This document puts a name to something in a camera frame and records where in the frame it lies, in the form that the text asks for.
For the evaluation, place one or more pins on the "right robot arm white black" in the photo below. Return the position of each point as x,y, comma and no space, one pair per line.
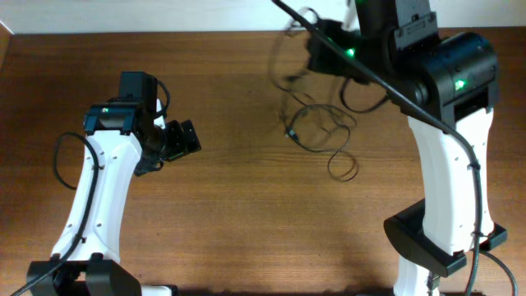
447,88

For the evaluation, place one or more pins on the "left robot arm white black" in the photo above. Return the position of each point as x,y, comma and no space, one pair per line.
125,137

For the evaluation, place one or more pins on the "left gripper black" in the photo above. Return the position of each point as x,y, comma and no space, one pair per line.
180,146

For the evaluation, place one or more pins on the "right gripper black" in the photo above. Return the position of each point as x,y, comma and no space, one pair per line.
320,50

